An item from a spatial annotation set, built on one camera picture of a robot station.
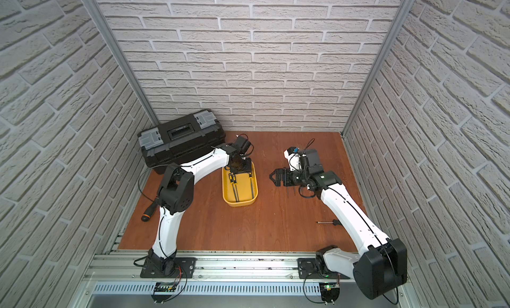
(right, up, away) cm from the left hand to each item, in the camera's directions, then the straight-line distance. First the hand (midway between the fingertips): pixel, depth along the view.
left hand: (252, 167), depth 97 cm
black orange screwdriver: (-46, -20, -12) cm, 52 cm away
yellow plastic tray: (-6, -11, -3) cm, 13 cm away
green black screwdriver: (+37, -23, -12) cm, 45 cm away
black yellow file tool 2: (-1, -8, 0) cm, 8 cm away
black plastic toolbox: (-35, +14, -4) cm, 38 cm away
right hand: (+13, -1, -18) cm, 22 cm away
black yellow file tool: (-10, -7, 0) cm, 12 cm away
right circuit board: (+29, -43, -28) cm, 58 cm away
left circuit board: (-33, -43, -24) cm, 59 cm away
